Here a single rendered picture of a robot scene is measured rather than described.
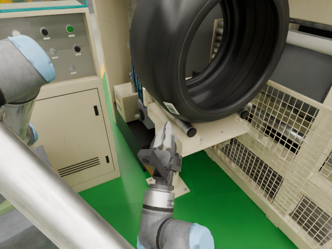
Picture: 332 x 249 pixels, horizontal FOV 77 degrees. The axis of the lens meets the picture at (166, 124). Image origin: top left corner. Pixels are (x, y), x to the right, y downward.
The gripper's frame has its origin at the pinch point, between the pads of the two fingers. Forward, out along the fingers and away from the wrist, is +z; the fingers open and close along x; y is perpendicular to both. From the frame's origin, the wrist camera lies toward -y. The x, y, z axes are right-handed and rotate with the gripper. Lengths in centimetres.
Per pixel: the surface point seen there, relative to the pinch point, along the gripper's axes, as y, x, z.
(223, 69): 37, 6, 42
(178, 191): 101, -44, -19
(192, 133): 19.0, 0.8, 2.7
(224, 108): 21.8, 12.2, 13.6
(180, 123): 17.9, -4.4, 6.7
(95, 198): 68, -98, -33
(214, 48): 47, -3, 65
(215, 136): 36.5, 4.5, 6.6
